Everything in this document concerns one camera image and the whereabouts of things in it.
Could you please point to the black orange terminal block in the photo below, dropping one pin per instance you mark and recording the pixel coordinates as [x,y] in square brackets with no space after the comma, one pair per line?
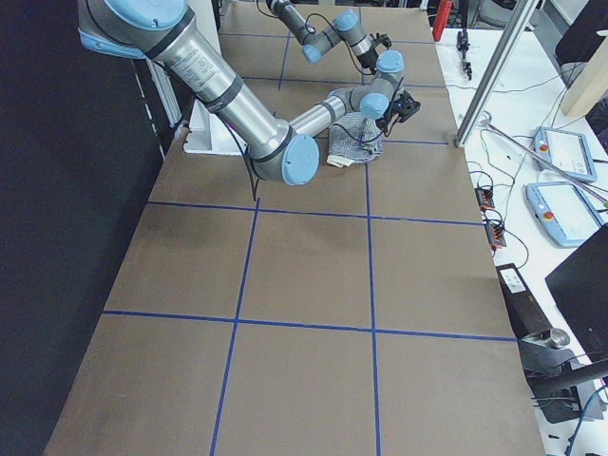
[492,219]

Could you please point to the near blue teach pendant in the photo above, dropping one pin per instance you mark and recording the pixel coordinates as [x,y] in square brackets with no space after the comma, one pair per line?
[564,212]

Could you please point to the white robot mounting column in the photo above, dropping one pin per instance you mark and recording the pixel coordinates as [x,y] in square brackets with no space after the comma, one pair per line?
[208,135]

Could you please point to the blue teach pendant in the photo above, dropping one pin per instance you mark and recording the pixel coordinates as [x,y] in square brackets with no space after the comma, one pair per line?
[567,150]
[564,212]

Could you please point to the black monitor stand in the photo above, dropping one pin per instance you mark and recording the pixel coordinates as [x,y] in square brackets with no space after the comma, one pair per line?
[560,382]

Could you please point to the blue white striped polo shirt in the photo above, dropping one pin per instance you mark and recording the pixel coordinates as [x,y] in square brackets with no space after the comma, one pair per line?
[354,139]

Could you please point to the aluminium frame post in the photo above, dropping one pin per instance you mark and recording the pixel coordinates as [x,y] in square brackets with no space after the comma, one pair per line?
[508,40]

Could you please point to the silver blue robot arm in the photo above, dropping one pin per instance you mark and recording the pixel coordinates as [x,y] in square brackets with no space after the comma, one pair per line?
[166,32]
[345,28]

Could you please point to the black tripod stick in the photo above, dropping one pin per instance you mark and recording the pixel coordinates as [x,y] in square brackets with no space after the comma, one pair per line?
[462,44]

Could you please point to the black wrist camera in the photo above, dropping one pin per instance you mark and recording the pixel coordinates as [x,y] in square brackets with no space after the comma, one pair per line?
[380,39]
[406,107]

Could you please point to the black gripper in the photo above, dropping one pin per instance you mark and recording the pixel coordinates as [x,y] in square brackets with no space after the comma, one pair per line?
[366,62]
[392,112]

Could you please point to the black rectangular box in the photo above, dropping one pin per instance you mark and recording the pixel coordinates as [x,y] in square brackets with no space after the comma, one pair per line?
[525,314]

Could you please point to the red cylinder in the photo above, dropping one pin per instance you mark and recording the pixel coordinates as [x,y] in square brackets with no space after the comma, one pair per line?
[440,20]

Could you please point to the far blue teach pendant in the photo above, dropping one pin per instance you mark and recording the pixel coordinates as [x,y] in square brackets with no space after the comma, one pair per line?
[567,150]

